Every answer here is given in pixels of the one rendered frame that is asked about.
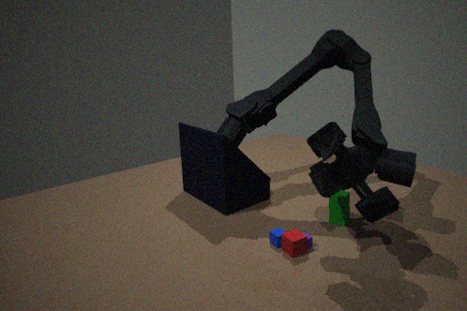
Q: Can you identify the green block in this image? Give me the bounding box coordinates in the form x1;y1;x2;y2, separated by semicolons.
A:
329;207;350;227
329;190;350;213

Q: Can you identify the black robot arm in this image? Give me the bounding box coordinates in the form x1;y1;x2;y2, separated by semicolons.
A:
217;30;417;198

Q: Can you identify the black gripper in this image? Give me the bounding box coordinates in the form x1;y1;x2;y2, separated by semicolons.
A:
307;122;399;223

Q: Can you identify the red block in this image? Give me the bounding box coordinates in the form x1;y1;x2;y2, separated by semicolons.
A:
281;230;308;258

